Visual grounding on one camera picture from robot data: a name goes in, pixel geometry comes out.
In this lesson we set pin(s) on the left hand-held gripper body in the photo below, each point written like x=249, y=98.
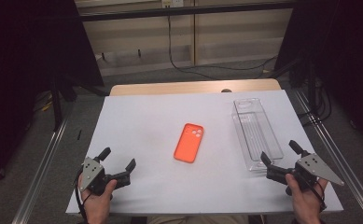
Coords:
x=92, y=174

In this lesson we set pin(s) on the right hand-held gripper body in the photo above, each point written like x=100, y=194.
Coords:
x=317, y=168

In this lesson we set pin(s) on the clear plastic box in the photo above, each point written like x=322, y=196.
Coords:
x=257, y=133

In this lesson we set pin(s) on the orange phone case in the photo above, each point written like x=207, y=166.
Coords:
x=188, y=143

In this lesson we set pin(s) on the person's left hand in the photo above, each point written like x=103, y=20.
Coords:
x=98, y=205

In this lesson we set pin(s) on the person's right hand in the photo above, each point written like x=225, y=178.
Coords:
x=305, y=203

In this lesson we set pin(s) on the white table sheet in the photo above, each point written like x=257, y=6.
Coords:
x=145, y=161

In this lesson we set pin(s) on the black metal stand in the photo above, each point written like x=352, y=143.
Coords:
x=57, y=102

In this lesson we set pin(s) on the wooden table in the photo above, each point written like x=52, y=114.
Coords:
x=185, y=87

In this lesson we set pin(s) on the black curtain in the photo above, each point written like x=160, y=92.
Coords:
x=350, y=62
x=20, y=62

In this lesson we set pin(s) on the black horizontal bar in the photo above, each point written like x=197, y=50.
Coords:
x=185, y=11

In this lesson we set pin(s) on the metal floor rail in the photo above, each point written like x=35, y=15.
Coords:
x=341, y=155
x=42, y=168

